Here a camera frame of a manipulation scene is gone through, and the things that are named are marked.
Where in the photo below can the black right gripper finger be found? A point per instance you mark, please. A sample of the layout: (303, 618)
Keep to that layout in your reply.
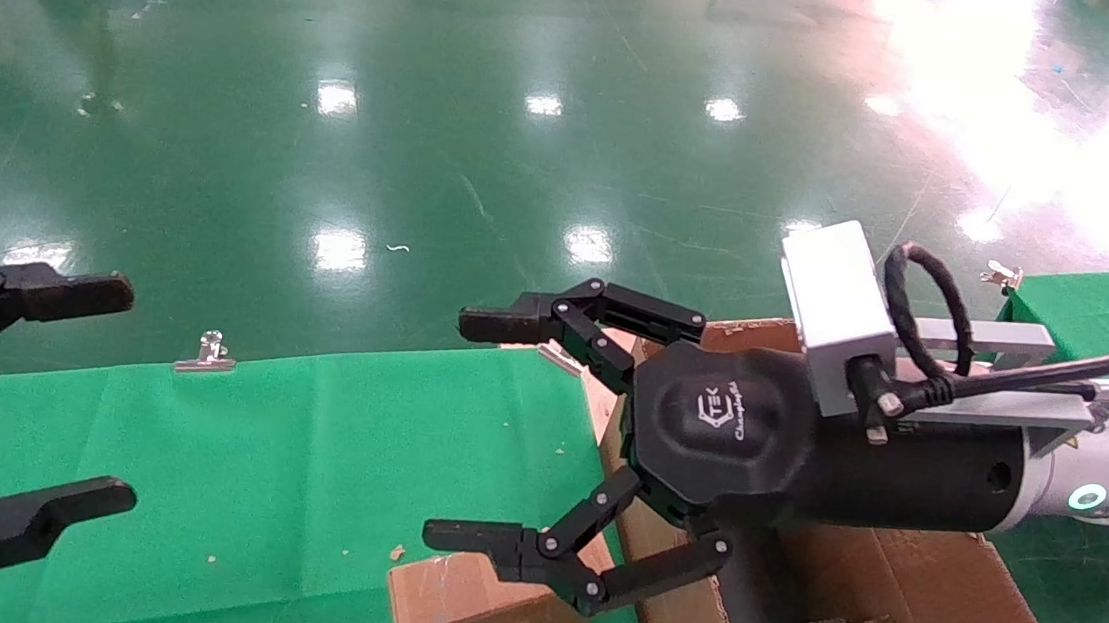
(578, 324)
(534, 551)

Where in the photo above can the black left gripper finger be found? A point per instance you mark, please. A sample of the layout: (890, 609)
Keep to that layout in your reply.
(34, 291)
(25, 516)

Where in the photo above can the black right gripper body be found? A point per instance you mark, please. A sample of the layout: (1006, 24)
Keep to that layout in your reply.
(734, 438)

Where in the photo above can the small brown cardboard box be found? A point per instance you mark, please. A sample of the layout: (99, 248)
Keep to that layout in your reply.
(458, 614)

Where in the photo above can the small brown cardboard scrap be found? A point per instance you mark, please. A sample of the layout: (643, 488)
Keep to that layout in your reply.
(397, 552)

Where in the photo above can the large open cardboard carton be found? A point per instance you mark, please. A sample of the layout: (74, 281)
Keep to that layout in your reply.
(941, 596)

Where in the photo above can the metal binder clip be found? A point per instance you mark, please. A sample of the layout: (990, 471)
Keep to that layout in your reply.
(207, 353)
(560, 357)
(1002, 276)

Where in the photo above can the white scrap on floor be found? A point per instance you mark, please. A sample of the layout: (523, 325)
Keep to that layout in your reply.
(397, 248)

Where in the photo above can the large green table cloth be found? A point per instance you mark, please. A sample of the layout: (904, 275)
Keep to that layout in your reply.
(248, 486)

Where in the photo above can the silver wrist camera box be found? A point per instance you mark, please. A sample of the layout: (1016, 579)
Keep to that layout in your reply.
(836, 306)

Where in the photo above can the silver camera mounting bracket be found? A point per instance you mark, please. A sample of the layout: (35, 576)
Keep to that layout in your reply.
(999, 340)

